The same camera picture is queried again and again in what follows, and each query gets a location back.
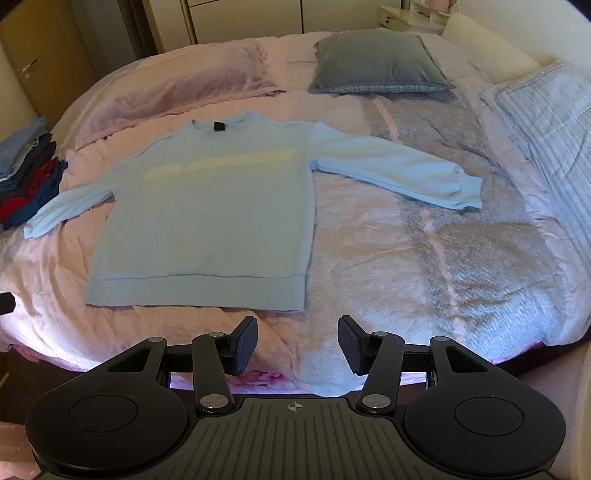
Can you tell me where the wooden door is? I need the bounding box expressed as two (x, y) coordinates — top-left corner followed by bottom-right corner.
(0, 9), (100, 136)

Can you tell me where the white padded headboard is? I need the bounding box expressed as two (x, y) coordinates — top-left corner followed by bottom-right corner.
(441, 13), (555, 85)

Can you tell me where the striped folded quilt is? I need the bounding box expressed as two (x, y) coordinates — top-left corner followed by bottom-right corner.
(478, 59), (591, 264)

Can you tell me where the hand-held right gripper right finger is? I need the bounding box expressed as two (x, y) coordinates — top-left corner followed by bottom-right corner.
(338, 316), (488, 414)

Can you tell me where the grey cushion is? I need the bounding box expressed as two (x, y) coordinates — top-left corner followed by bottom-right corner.
(308, 33), (458, 96)

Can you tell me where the grey herringbone blanket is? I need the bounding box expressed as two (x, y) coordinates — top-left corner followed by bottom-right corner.
(302, 90), (591, 352)

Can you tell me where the pile of folded clothes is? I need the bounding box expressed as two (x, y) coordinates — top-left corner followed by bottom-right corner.
(0, 115), (69, 232)

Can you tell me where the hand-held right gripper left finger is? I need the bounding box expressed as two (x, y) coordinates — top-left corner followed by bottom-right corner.
(106, 316), (258, 415)

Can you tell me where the lilac pillow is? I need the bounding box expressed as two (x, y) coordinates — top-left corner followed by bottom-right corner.
(74, 38), (288, 151)

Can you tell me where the white wardrobe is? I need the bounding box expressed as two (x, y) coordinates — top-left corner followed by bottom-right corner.
(152, 0), (384, 47)

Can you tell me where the light blue sweatshirt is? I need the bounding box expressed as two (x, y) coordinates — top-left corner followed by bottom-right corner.
(23, 110), (484, 313)

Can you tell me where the white dressing table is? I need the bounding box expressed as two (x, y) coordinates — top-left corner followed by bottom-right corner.
(379, 0), (452, 34)

